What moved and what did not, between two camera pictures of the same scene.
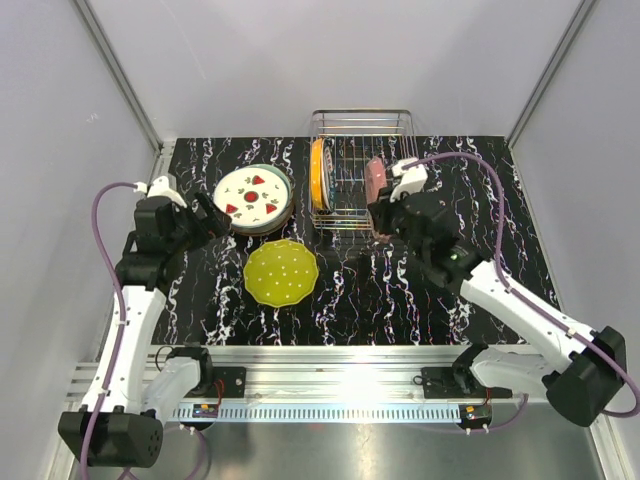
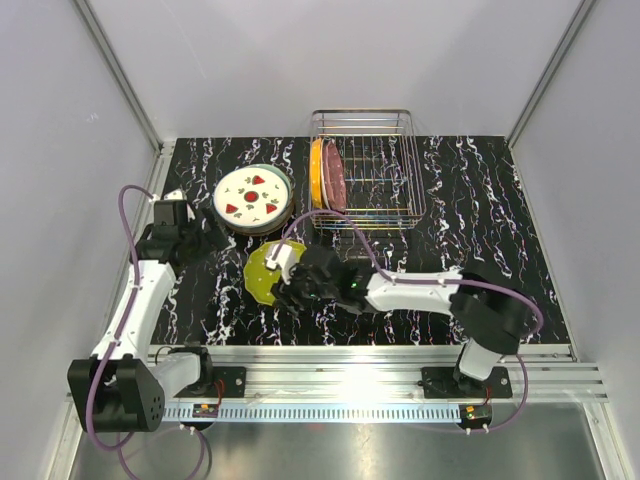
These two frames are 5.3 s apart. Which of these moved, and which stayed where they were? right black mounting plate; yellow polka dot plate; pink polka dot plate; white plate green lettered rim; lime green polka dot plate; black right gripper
Moved: pink polka dot plate; black right gripper
Stayed: yellow polka dot plate; lime green polka dot plate; right black mounting plate; white plate green lettered rim
